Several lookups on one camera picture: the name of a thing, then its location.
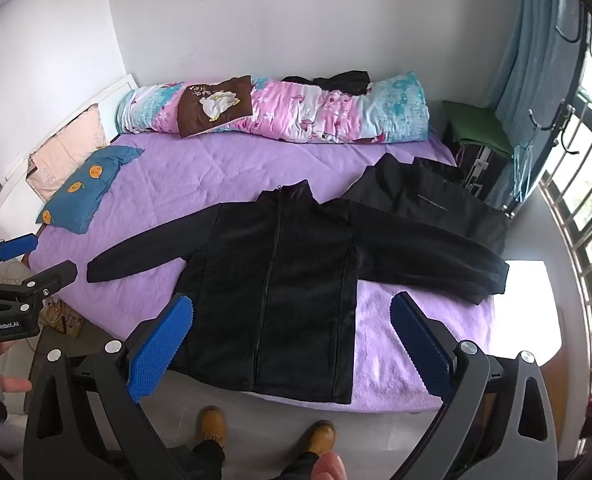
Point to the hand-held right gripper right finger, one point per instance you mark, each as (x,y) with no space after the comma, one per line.
(421,350)

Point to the black suitcase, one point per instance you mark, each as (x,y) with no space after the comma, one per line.
(471,165)

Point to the black fleece jacket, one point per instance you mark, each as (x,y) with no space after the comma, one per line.
(276,285)

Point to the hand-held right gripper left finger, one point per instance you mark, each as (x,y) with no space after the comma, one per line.
(160,350)

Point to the crumpled black clothes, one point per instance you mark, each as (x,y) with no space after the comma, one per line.
(341,81)

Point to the person's leg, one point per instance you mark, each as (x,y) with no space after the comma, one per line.
(208,460)
(296,467)

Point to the person's left leg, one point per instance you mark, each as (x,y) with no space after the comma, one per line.
(208,460)

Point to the person's tan boot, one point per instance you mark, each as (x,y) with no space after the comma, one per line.
(211,425)
(320,437)

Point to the blue curtain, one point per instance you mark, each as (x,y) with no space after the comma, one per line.
(526,35)

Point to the steel window railing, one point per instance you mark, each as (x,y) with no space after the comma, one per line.
(583,270)

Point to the green folded cloth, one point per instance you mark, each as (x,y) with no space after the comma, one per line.
(476,125)

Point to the black shell jacket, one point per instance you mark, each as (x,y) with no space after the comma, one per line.
(426,195)

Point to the blue orange print pillow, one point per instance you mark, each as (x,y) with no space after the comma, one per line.
(85,190)

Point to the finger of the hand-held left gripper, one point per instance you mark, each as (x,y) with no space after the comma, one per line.
(58,272)
(18,246)

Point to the pink pillow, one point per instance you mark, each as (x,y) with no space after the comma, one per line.
(65,145)

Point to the person's left tan boot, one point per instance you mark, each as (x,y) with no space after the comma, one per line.
(211,425)

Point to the person's right leg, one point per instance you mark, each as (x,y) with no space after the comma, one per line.
(296,467)

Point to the purple fleece bed blanket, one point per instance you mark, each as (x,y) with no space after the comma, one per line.
(175,175)

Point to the person's right tan boot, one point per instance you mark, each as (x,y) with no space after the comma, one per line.
(320,437)

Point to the person's right hand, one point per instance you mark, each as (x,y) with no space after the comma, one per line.
(328,467)

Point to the brown duck print cushion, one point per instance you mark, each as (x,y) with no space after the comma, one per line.
(200,110)

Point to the person's left hand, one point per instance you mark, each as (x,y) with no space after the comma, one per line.
(18,385)

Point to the rolled floral quilt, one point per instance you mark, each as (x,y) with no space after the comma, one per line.
(316,110)

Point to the black coat rack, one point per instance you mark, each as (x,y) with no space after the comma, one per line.
(558,115)

